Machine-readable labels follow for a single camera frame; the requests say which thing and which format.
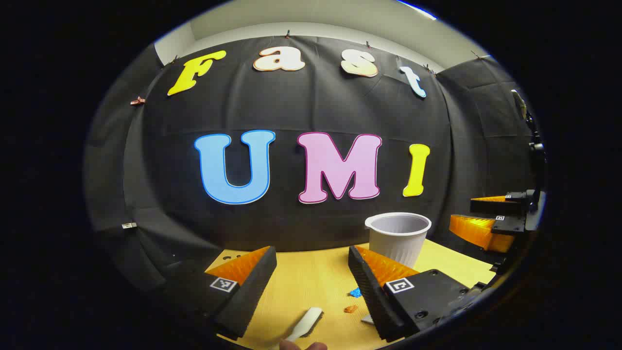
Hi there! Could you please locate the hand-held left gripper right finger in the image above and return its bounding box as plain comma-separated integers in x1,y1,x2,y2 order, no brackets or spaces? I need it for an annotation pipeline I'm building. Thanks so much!
348,245,487,343

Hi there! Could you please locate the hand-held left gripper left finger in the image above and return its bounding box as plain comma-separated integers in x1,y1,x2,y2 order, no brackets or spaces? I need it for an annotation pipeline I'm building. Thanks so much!
165,245,278,341

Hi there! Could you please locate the white ribbed garbage bin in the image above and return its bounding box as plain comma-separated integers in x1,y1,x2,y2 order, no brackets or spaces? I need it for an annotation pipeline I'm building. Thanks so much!
364,212,432,269

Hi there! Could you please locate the wooden desktop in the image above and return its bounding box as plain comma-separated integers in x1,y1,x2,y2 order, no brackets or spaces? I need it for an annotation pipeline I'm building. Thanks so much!
204,238,496,350

